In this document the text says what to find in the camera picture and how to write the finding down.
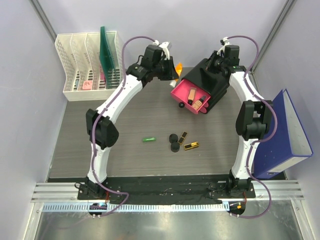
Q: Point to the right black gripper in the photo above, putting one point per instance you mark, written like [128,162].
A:
[214,56]

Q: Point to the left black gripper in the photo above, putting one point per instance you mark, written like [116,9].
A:
[172,74]

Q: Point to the orange white cream tube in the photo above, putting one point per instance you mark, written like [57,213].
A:
[178,69]

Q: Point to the black pink drawer organizer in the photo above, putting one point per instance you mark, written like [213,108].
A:
[214,83]

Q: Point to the pink drawer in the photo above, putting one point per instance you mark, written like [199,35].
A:
[205,108]
[181,91]

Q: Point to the beige foundation tube black cap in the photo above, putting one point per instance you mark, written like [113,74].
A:
[191,95]

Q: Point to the round foundation bottle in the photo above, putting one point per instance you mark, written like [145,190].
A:
[198,103]

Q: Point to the black round jar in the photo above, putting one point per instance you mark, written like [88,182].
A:
[175,147]
[173,138]

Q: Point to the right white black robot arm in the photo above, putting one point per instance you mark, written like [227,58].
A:
[253,120]

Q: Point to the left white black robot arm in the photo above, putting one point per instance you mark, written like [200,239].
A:
[156,62]

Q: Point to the black gold upright lipstick case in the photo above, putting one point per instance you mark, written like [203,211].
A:
[182,138]

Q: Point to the green board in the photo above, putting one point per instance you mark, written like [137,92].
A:
[105,56]

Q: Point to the pink item in organizer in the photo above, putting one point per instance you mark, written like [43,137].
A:
[101,74]

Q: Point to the green lip balm tube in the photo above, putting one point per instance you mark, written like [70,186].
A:
[148,139]

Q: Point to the gold lipstick lying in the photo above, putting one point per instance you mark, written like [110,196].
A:
[191,146]

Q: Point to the pink eraser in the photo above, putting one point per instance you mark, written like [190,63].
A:
[87,85]

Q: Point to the white mesh file organizer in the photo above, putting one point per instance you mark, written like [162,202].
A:
[79,54]

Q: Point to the blue ring binder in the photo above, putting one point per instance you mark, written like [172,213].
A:
[288,146]

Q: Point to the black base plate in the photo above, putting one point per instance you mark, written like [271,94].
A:
[166,190]

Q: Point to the aluminium rail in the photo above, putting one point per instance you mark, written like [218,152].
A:
[63,197]

